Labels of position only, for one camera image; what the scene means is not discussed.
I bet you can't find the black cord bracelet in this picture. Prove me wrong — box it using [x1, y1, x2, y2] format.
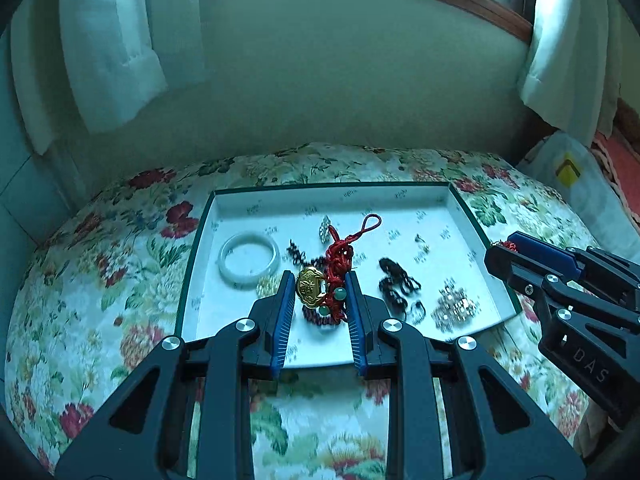
[377, 257, 427, 324]

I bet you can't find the pale jade bangle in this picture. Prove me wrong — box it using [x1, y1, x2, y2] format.
[217, 232, 281, 289]

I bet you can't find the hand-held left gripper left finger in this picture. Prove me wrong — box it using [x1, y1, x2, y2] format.
[55, 270, 297, 480]

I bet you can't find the dark red bead necklace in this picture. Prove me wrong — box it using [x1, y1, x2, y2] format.
[286, 240, 352, 329]

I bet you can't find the white curtain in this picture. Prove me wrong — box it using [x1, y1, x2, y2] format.
[517, 0, 624, 139]
[10, 0, 211, 156]

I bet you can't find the red knot gold lock pendant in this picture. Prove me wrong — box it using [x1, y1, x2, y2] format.
[295, 214, 383, 322]

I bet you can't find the pink woven mat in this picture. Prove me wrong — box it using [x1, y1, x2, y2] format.
[590, 127, 640, 202]

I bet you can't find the green jewelry box tray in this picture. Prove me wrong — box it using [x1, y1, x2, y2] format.
[175, 181, 521, 369]

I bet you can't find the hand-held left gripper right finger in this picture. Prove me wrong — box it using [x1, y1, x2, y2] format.
[344, 271, 586, 480]

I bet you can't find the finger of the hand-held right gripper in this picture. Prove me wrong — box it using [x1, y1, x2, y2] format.
[484, 245, 640, 333]
[506, 231, 640, 313]

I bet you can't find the floral tablecloth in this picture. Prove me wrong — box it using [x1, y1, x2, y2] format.
[5, 142, 612, 480]

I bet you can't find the crystal flower brooch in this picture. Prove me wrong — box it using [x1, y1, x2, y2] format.
[431, 282, 479, 332]

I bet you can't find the plastic bag with yellow label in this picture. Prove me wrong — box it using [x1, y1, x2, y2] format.
[515, 130, 640, 257]

